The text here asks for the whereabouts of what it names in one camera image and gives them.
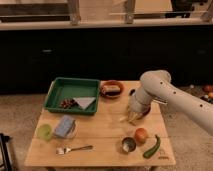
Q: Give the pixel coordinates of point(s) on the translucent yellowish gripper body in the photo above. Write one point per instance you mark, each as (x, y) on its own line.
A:
(136, 116)

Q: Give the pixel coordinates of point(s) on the yellow banana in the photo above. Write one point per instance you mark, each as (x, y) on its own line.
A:
(124, 118)

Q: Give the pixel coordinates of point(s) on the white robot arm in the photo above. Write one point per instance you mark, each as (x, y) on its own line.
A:
(157, 83)

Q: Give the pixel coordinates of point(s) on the small metal cup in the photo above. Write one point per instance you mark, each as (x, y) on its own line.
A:
(128, 144)

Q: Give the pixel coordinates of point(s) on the light green plastic cup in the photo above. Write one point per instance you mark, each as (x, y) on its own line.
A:
(44, 132)

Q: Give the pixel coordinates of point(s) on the dark maroon bowl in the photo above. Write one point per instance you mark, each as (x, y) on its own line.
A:
(146, 112)

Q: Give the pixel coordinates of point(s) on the orange tomato fruit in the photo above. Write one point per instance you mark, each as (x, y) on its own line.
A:
(141, 135)

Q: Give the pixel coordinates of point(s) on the small dark blue object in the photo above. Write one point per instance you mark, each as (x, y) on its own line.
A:
(132, 91)

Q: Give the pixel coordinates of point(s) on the bread sandwich piece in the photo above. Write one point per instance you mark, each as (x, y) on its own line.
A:
(110, 89)

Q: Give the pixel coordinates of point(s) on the green cucumber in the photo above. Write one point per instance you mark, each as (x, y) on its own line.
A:
(150, 152)

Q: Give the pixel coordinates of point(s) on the white folded napkin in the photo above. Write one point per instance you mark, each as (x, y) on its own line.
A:
(84, 102)

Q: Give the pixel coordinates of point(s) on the dark red grapes bunch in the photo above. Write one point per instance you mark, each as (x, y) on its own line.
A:
(67, 103)

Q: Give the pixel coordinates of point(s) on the blue sponge cloth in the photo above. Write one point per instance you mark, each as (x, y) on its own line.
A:
(65, 126)

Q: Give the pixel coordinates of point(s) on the green plastic tray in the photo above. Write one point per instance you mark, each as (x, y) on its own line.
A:
(63, 88)

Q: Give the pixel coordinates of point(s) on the silver metal fork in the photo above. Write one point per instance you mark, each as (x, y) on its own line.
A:
(65, 150)

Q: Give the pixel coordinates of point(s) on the black cabinet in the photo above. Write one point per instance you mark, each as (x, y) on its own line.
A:
(31, 59)

